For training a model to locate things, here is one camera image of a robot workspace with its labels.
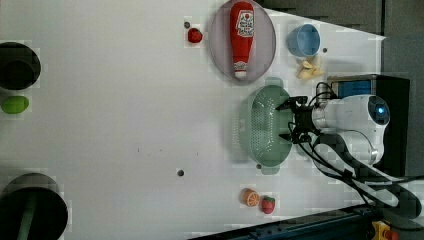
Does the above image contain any blue metal frame rail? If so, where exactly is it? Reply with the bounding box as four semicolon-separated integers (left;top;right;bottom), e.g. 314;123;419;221
191;205;381;240

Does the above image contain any green toy lime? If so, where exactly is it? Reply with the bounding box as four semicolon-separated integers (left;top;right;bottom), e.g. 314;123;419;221
1;96;29;114

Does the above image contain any red toy strawberry near plate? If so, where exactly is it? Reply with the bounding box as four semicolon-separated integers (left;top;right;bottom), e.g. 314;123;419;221
187;28;203;44

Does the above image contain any toy strawberry near orange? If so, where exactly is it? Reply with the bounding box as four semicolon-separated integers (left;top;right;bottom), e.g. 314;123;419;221
261;196;275;214

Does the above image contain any peeled toy banana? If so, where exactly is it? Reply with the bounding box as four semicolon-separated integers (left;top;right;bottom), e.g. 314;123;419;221
297;55;325;80

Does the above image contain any toy orange half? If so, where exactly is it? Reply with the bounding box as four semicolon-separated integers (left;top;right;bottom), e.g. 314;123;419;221
243;189;260;207

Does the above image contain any red ketchup bottle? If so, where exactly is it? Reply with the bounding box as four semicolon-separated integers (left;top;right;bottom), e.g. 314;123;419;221
230;1;255;79

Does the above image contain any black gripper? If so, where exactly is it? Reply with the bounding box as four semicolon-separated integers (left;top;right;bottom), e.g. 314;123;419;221
276;96;315;144

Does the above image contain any black silver toaster oven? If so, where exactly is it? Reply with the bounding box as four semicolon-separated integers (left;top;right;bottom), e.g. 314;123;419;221
327;74;410;177

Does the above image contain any yellow red emergency button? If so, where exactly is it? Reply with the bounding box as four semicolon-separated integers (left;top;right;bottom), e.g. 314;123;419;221
372;221;399;240

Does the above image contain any blue cup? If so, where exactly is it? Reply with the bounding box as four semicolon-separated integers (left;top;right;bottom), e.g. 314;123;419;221
287;24;321;57

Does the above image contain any green oval plastic strainer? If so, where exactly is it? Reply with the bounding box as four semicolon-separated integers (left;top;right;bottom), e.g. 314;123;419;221
238;77;293;175

